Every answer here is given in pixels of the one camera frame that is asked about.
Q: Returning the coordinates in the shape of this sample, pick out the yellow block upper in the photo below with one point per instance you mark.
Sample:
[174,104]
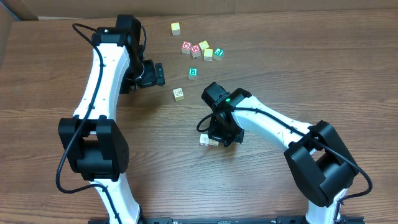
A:
[204,45]

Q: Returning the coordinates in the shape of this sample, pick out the white block yellow side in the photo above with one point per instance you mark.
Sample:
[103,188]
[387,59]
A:
[178,94]

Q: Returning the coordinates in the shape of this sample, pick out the yellow block lower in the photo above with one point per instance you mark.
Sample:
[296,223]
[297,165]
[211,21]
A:
[208,55]

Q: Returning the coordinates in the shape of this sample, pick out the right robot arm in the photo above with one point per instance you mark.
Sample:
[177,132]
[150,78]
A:
[321,165]

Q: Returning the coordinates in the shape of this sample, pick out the green B block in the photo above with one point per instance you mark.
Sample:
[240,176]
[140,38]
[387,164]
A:
[192,73]

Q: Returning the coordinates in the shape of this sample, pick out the green E block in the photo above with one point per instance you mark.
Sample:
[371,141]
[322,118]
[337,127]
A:
[218,54]

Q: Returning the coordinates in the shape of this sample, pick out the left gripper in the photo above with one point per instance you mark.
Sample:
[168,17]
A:
[151,77]

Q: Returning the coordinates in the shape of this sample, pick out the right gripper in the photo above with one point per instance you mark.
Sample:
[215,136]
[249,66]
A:
[215,133]

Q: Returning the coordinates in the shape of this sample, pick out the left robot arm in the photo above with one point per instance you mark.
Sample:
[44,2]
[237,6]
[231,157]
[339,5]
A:
[96,152]

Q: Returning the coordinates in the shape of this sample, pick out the cardboard box edge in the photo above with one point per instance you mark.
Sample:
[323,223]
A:
[34,9]

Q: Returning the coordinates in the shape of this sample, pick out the white block red side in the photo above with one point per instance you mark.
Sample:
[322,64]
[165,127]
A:
[213,142]

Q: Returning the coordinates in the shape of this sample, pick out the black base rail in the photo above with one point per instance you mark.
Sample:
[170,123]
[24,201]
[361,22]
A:
[277,220]

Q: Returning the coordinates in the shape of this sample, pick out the far yellow block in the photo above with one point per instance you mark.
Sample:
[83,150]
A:
[175,28]

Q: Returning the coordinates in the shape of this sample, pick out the white number block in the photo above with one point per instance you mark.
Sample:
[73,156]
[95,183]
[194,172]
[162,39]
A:
[204,141]

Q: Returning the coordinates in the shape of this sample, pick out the red O block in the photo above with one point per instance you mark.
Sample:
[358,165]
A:
[186,47]

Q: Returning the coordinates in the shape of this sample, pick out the red W block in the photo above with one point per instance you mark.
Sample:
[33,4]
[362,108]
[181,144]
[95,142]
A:
[195,51]

